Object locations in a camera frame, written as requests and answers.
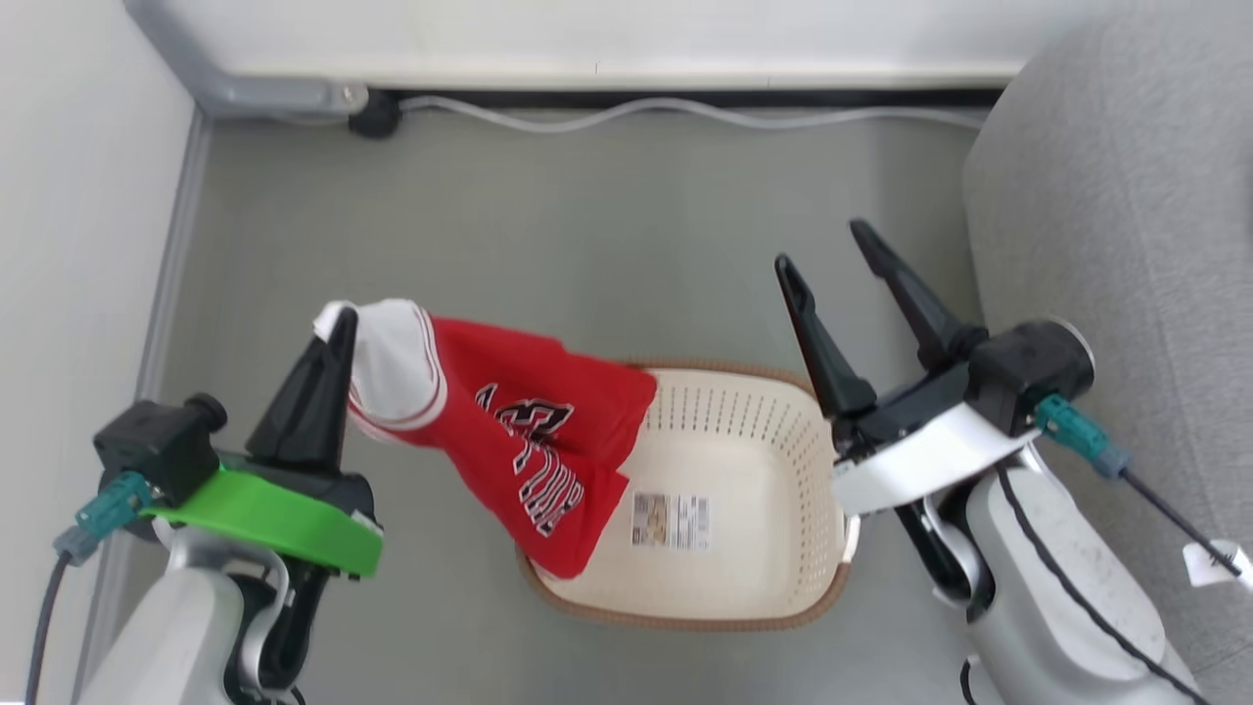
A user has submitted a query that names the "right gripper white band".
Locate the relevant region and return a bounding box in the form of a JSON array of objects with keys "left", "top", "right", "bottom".
[{"left": 773, "top": 218, "right": 1041, "bottom": 517}]

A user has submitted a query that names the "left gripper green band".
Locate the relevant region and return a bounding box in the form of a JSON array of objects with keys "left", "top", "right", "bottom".
[{"left": 142, "top": 306, "right": 385, "bottom": 579}]

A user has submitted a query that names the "red basketball jersey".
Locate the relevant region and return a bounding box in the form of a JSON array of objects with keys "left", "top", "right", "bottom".
[{"left": 313, "top": 299, "right": 659, "bottom": 581}]

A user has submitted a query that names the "grey fabric sofa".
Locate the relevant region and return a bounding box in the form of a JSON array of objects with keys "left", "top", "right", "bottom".
[{"left": 962, "top": 0, "right": 1253, "bottom": 705}]

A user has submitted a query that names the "beige perforated laundry basket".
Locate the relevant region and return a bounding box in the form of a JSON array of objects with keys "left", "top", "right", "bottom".
[{"left": 516, "top": 359, "right": 862, "bottom": 631}]

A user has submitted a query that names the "printed label sticker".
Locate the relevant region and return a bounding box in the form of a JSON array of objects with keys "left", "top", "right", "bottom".
[{"left": 631, "top": 493, "right": 711, "bottom": 551}]

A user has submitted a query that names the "silver black baseboard strip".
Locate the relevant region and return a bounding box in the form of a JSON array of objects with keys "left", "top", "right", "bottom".
[{"left": 225, "top": 67, "right": 1024, "bottom": 111}]

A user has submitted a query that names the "teal right connector with cable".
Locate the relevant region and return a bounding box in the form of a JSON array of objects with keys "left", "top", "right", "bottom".
[{"left": 1036, "top": 394, "right": 1244, "bottom": 571}]

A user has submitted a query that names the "teal connector with cable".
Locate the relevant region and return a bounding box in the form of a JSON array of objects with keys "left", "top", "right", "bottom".
[
  {"left": 24, "top": 470, "right": 156, "bottom": 705},
  {"left": 1036, "top": 394, "right": 1244, "bottom": 571}
]

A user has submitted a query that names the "teal left connector with cable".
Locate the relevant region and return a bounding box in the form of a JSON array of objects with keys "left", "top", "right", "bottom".
[{"left": 24, "top": 470, "right": 156, "bottom": 705}]

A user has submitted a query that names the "black wall plug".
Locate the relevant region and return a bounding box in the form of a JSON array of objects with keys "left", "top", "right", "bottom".
[{"left": 348, "top": 90, "right": 402, "bottom": 139}]

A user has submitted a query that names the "grey wall conduit pipe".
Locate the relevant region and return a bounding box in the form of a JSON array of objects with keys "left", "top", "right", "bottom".
[{"left": 124, "top": 0, "right": 370, "bottom": 120}]

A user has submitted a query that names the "black cable along right arm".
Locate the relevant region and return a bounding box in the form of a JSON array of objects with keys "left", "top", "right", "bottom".
[{"left": 959, "top": 465, "right": 1207, "bottom": 705}]

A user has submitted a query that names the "white floor cable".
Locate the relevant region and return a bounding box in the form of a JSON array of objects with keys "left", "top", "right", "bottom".
[{"left": 284, "top": 95, "right": 985, "bottom": 133}]

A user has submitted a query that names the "white cable tag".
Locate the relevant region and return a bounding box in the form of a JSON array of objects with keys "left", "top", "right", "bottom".
[{"left": 1183, "top": 539, "right": 1253, "bottom": 593}]

